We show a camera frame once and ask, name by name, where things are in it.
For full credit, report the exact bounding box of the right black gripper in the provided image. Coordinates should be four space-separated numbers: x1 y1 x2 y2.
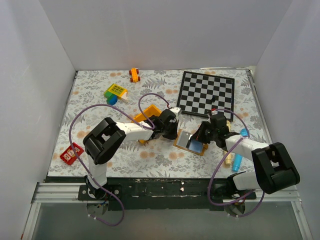
190 121 217 144

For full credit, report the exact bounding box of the tan leather card holder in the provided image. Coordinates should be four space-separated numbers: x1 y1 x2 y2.
173 129 209 156

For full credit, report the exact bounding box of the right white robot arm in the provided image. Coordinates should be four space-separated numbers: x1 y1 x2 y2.
191 114 301 199

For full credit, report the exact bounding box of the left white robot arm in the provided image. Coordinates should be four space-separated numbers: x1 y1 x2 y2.
83 107 181 200

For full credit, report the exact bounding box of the yellow plastic bin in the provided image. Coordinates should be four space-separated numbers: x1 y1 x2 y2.
132 104 163 145

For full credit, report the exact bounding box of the beige toy microphone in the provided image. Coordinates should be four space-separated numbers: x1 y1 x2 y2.
224 120 233 168

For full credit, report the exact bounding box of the floral table mat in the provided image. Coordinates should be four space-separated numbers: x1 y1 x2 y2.
48 69 271 178

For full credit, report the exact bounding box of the black white chessboard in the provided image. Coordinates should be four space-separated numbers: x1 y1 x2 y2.
176 71 235 122

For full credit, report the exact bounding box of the blue toy microphone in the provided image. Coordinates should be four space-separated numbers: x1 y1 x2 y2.
232 128 248 173

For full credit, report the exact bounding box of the orange toy car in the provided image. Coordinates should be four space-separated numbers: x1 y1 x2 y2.
129 68 141 83

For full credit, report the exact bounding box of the yellow green toy block house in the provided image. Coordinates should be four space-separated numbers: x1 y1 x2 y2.
103 83 128 106

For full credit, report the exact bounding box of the red toy block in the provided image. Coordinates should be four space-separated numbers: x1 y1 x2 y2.
59 142 84 166

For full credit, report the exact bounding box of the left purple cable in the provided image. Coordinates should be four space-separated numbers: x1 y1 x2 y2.
68 92 173 227

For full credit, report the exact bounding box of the purple cable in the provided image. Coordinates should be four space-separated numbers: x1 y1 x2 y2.
206 107 265 218
68 92 173 227

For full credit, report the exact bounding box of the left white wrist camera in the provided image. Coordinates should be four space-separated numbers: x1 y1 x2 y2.
169 107 182 118

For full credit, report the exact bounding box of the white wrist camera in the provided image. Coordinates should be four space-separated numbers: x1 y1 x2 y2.
211 108 219 116
169 107 182 118

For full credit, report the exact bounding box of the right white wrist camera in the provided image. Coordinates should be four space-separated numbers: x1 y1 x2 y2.
211 108 219 116

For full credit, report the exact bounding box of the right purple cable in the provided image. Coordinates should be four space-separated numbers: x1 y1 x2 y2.
206 107 265 218

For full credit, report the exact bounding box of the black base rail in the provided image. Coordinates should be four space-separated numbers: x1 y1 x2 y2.
78 177 249 211

